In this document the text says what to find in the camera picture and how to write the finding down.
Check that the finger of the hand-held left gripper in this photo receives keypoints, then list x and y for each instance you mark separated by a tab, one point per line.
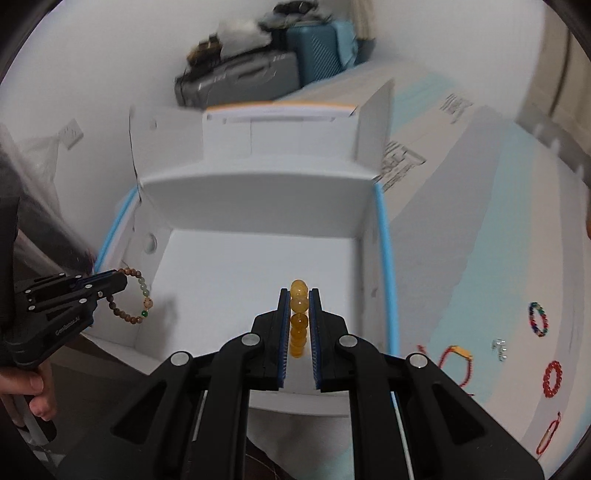
69	282
99	290

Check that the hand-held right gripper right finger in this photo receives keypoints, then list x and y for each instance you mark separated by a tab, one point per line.
314	341

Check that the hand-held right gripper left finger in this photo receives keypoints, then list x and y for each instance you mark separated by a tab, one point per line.
283	341

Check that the white cardboard box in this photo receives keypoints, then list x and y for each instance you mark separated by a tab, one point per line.
258	258

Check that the person's left hand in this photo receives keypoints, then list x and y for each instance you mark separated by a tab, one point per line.
27	385

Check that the clear plastic bag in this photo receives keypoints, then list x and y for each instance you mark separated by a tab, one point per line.
39	161

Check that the printed white blue sheet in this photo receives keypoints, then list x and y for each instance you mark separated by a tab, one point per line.
461	230

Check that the small silver earrings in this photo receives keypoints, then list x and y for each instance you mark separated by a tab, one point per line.
500	349

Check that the grey suitcase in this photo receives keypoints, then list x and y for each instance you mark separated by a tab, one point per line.
240	78

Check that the white fluffy bundle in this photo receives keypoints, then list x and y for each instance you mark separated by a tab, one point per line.
238	34

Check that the blue suitcase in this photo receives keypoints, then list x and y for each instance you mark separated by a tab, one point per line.
318	50

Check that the dark bag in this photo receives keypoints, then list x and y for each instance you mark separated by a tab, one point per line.
291	16

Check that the white wall socket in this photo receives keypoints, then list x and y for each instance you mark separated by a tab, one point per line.
70	134

